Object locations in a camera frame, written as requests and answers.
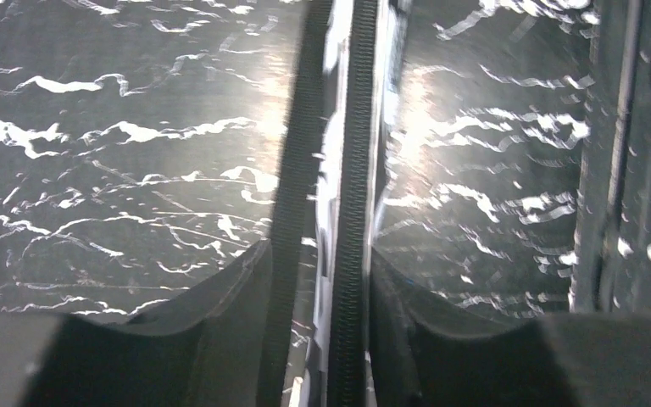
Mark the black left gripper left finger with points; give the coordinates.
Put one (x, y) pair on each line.
(201, 348)

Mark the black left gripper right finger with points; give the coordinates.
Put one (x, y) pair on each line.
(426, 351)

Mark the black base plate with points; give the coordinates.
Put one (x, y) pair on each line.
(613, 224)

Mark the black racket bag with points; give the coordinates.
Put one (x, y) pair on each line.
(333, 161)

